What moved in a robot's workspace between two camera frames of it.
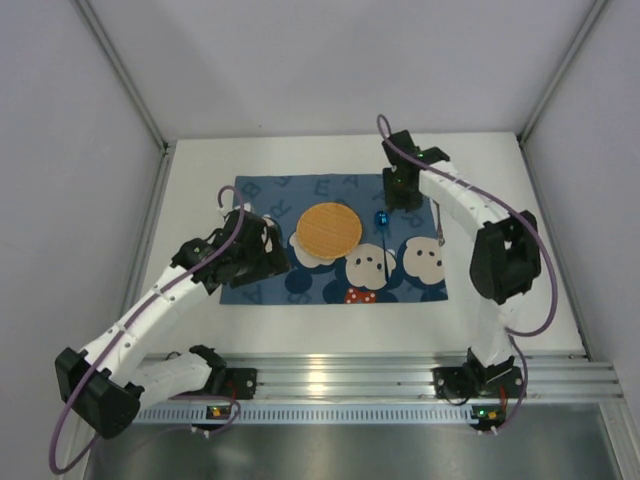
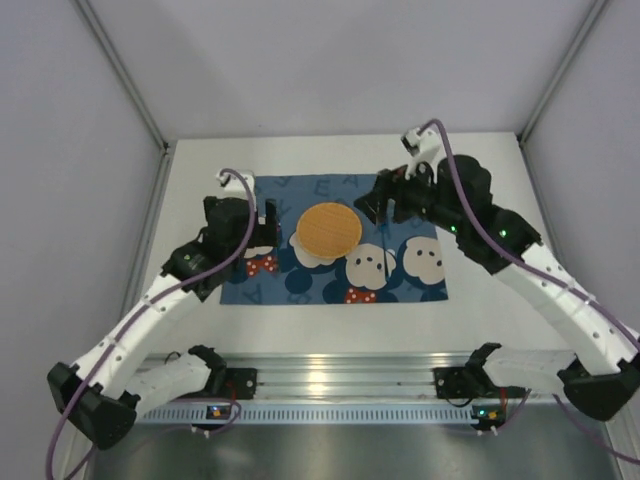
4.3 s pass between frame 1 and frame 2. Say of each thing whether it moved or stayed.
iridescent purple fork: moved
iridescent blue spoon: stayed
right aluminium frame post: stayed
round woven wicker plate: stayed
